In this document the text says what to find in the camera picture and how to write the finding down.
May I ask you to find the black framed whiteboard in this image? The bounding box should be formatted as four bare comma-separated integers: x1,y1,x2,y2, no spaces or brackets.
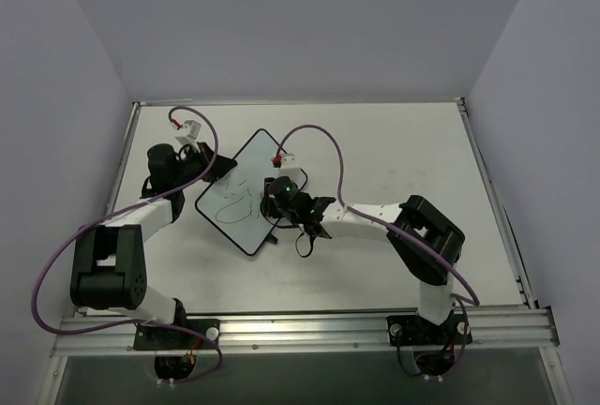
195,128,279,256

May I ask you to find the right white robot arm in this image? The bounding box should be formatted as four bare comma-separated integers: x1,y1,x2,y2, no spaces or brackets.
261,176,465,342

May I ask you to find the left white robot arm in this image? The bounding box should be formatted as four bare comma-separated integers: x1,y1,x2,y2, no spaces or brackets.
70,142,237,348

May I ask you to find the whiteboard metal stand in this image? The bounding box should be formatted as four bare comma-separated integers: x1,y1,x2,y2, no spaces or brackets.
265,233,278,245

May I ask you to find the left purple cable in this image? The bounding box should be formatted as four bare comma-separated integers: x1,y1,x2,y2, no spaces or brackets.
31,106,224,383

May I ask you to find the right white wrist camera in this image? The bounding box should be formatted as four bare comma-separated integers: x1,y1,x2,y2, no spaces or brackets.
272,153,301,183

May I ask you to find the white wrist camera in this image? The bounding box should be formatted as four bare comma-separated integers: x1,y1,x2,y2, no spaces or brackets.
173,120,202,147
272,153,301,183

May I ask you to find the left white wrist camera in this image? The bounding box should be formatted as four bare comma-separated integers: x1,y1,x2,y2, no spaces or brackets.
173,120,202,147

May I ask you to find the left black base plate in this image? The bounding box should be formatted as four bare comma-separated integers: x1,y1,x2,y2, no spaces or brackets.
133,318,220,352

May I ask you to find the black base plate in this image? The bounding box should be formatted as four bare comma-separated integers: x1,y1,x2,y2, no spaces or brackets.
386,313,473,347
133,318,220,352

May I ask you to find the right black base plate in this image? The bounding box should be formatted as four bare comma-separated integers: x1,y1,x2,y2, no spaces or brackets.
386,313,473,347

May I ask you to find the aluminium mounting rail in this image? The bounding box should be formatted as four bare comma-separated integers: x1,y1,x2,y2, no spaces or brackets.
51,307,559,356

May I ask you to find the right side aluminium rail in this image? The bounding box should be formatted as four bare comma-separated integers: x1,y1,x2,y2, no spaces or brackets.
455,97,539,308

